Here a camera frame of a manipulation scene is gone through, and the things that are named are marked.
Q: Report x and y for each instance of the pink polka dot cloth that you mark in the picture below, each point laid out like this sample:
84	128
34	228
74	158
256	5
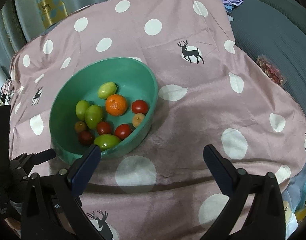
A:
209	92

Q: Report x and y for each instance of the red tomato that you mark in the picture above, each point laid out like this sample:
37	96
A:
140	106
85	138
123	131
103	127

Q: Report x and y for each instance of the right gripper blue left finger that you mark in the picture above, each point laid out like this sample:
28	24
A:
82	169

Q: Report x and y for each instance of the large green mango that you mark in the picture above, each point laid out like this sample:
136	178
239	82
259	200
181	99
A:
94	114

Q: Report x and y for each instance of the grey sofa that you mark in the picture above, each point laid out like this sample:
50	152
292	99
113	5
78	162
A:
277	30

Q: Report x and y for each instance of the small green fruit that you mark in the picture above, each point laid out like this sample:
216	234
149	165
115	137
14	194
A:
81	108

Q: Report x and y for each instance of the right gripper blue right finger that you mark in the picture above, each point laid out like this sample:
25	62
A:
222	170

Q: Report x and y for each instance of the small tan longan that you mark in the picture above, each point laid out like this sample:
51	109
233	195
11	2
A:
80	126

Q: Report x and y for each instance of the orange tangerine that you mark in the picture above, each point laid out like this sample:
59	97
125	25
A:
116	105

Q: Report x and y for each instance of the green plastic bowl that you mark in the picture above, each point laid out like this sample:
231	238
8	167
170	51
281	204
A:
134	80

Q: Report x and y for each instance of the grey curtain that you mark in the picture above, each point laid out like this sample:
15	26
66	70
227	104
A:
24	20

